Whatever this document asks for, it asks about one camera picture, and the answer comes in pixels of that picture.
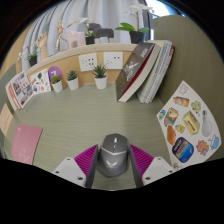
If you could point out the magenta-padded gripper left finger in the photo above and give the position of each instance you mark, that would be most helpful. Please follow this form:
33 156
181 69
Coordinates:
68 168

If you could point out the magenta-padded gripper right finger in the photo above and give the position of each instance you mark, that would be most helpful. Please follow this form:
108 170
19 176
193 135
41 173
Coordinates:
158 168

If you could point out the dark grey computer mouse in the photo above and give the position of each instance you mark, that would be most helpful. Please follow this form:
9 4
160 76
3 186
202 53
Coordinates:
113 156

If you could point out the pink mouse pad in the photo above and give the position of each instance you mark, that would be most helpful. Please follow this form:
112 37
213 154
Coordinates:
26 143

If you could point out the white sheet with colourful stickers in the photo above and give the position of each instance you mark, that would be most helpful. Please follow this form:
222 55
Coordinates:
190 126

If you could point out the peach card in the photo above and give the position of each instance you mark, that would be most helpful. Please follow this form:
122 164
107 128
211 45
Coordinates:
5 120

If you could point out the white picture collage sheet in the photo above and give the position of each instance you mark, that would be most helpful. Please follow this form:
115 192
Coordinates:
40 81

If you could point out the white books stack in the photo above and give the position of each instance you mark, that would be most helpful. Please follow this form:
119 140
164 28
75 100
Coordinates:
158 76

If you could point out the red-spined photo magazine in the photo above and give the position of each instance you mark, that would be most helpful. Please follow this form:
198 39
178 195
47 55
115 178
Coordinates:
21 89

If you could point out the purple round sign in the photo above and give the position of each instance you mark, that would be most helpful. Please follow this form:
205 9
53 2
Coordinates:
55 71

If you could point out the black book with red spine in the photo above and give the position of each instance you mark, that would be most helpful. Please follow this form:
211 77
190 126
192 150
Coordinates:
133 71

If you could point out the green desk partition panel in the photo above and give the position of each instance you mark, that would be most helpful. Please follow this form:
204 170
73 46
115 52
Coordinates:
193 50
6 80

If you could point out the white orchid in black pot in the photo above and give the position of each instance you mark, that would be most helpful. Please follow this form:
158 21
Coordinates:
32 61
90 40
136 36

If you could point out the wooden ledge shelf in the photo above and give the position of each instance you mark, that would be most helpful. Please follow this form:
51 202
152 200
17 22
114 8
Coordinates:
66 53

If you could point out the wooden hand model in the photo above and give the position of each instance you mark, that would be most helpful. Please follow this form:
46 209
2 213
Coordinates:
42 43

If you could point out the pink horse figurine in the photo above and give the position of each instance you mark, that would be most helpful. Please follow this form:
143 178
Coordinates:
75 38

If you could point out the black horse figurine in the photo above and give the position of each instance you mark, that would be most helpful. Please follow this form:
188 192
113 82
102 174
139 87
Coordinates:
103 32

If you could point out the light grey curtain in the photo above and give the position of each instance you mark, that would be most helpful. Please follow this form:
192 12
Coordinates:
100 11

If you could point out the window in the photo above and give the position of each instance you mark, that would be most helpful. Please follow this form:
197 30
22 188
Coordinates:
160 8

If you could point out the white wall socket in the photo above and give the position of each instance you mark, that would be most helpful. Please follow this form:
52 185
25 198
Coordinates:
88 62
113 60

